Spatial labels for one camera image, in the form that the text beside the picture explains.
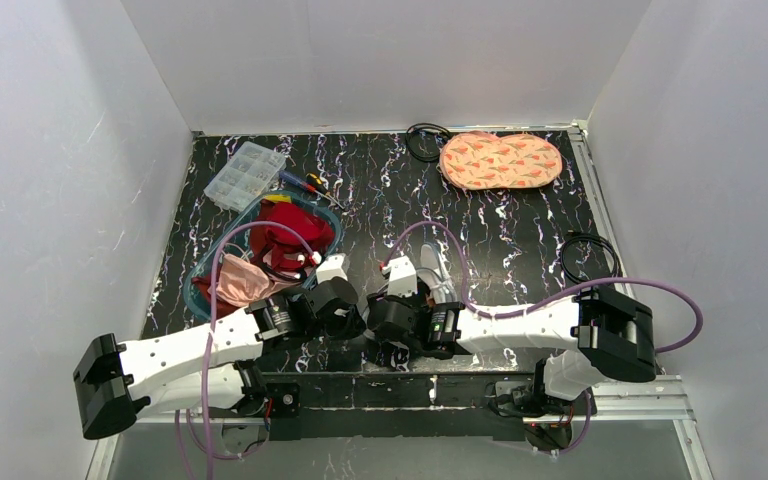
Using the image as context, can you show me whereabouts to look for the dark red bra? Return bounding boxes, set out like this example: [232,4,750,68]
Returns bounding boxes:
[249,200,336,282]

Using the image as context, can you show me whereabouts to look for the pink clothes in bin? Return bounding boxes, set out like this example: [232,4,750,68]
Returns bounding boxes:
[191,253,299,318]

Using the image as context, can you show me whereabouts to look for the black cable coil at back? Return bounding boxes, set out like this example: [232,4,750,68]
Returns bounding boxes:
[404,123,455,164]

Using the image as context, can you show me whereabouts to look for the white mesh laundry basket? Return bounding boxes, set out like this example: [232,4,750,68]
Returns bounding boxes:
[415,242,459,303]

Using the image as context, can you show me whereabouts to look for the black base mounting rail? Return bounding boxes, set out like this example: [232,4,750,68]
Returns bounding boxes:
[201,370,597,444]

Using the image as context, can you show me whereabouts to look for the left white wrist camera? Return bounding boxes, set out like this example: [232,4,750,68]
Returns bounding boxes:
[315,253,348,283]

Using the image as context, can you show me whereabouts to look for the black cable coil at right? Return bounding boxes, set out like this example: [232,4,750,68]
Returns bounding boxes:
[560,231,621,286]

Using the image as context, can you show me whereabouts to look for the aluminium frame rail right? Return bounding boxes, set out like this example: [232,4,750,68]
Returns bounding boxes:
[569,120,697,425]

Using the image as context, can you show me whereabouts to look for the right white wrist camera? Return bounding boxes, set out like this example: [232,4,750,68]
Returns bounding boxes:
[382,256,418,298]

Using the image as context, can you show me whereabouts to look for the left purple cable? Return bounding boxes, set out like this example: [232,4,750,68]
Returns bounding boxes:
[173,221,322,480]

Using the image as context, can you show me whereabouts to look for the blue red handled screwdriver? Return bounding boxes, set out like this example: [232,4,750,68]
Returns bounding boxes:
[278,170,319,194]

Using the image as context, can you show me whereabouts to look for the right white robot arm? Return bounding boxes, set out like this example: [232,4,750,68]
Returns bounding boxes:
[363,285,657,402]

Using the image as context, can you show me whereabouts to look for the black cable coil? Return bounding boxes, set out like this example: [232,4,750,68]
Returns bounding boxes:
[560,231,621,286]
[404,123,455,164]

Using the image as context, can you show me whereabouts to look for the yellow handled screwdriver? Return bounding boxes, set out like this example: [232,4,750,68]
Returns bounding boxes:
[301,173,347,211]

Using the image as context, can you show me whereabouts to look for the teal plastic bin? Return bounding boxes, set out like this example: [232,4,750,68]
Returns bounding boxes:
[180,190,344,321]

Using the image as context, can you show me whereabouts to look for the strawberry print mesh laundry bag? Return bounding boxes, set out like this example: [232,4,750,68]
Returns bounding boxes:
[439,131,563,190]

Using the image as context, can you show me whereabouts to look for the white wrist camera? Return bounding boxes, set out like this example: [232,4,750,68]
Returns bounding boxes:
[382,256,418,298]
[315,253,348,283]

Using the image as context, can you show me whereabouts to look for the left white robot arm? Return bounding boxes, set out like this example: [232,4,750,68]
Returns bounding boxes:
[72,277,363,440]

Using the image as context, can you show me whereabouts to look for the clear plastic screw organizer box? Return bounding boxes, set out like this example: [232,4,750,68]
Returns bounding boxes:
[204,141,287,212]

